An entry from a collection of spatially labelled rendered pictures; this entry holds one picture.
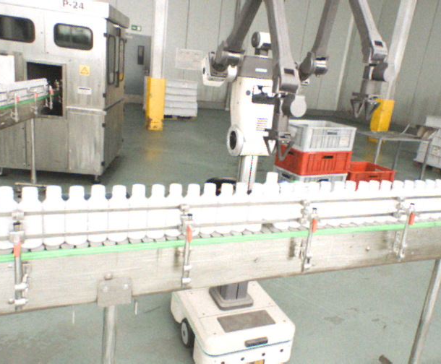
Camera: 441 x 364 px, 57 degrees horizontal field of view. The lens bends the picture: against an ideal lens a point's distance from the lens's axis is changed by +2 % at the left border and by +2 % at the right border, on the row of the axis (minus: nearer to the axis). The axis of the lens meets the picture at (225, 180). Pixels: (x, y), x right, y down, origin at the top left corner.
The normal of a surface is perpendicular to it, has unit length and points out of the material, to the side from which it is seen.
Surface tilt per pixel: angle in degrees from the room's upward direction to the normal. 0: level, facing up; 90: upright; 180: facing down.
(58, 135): 90
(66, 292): 90
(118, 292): 90
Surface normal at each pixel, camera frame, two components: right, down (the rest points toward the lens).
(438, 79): -0.91, 0.01
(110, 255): 0.40, 0.29
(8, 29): 0.09, 0.29
